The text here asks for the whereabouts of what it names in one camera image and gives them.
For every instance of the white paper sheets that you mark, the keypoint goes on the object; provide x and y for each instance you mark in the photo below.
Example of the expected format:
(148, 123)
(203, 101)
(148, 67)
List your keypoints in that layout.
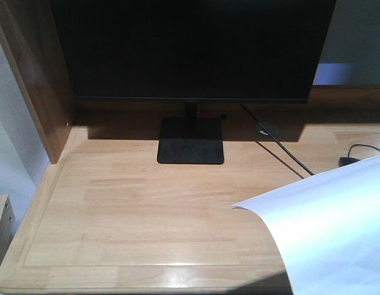
(327, 229)

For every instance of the black monitor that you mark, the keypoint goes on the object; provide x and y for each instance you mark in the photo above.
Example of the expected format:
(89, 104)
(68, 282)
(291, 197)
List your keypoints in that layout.
(192, 51)

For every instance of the small black dongle with cable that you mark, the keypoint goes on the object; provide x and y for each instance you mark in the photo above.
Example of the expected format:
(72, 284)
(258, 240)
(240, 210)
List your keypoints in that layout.
(347, 160)

